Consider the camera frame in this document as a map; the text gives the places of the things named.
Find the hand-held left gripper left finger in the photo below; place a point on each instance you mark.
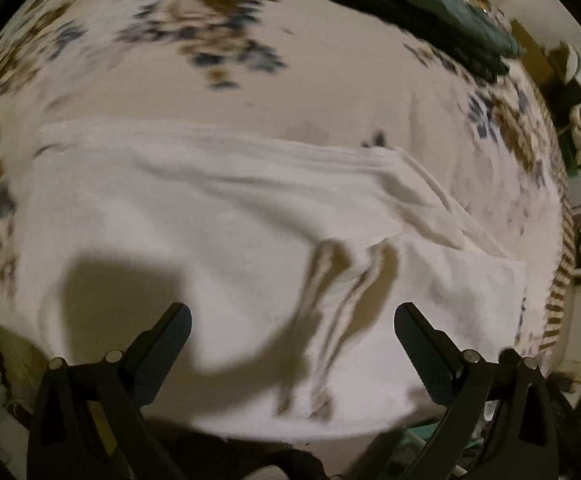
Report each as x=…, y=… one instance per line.
x=163, y=352

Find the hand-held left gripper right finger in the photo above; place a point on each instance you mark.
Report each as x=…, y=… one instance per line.
x=423, y=355

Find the floral printed bed sheet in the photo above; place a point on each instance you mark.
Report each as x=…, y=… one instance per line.
x=320, y=75

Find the dark green folded clothes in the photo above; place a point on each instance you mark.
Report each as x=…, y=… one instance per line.
x=420, y=5

